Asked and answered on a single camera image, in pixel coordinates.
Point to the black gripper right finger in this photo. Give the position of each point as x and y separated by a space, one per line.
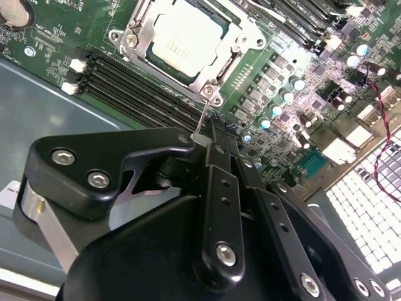
266 210

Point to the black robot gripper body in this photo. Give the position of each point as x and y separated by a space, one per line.
150 251

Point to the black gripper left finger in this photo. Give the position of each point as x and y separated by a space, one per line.
78 163

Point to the thin silver cpu locking lever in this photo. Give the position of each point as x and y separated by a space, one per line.
202 116

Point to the silver cpu socket cover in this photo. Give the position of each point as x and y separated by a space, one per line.
142 37

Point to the silver square cpu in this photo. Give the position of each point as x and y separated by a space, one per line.
188 40

